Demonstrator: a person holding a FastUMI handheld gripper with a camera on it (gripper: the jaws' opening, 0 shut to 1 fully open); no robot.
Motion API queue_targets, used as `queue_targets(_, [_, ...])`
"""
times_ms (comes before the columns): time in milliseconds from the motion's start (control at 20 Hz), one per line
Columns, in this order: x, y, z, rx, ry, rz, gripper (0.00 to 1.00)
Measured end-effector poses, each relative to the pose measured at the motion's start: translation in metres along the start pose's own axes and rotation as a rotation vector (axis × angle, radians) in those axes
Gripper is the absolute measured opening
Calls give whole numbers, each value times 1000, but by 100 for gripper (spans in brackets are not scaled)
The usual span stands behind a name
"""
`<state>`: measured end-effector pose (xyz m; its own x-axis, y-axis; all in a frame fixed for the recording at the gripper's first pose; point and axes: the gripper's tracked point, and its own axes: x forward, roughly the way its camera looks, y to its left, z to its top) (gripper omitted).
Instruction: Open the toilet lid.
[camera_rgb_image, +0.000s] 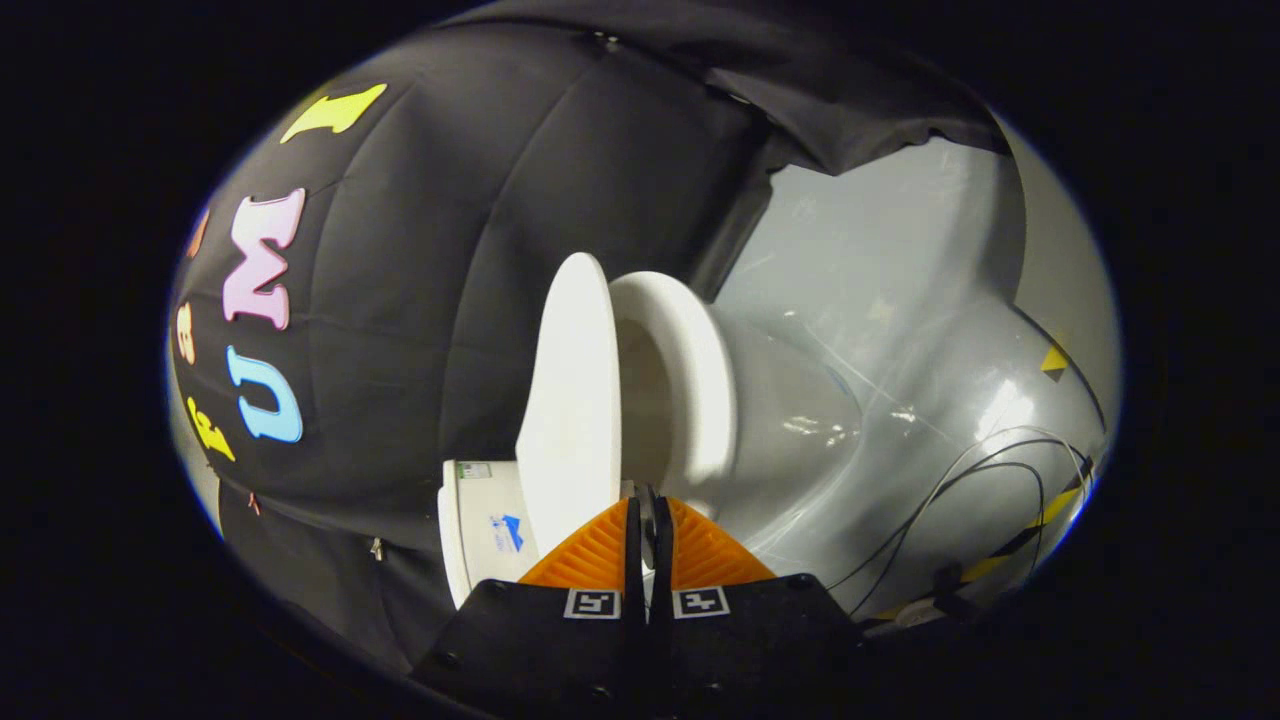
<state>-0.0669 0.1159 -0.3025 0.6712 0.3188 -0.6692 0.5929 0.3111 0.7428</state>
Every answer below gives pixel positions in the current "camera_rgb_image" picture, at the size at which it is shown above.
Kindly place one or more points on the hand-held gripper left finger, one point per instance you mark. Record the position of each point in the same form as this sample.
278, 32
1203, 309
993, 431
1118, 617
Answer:
634, 560

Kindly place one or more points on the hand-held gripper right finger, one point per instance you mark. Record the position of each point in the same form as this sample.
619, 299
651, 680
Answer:
663, 560

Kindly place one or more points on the white toilet body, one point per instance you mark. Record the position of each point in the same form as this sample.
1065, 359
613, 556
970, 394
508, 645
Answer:
760, 400

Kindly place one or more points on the yellow black hazard tape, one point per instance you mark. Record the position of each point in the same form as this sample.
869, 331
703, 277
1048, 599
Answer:
1015, 545

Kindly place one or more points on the black backdrop cloth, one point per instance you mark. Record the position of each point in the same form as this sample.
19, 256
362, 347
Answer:
450, 250

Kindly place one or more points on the copper cloth clip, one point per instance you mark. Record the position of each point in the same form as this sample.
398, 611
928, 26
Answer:
252, 503

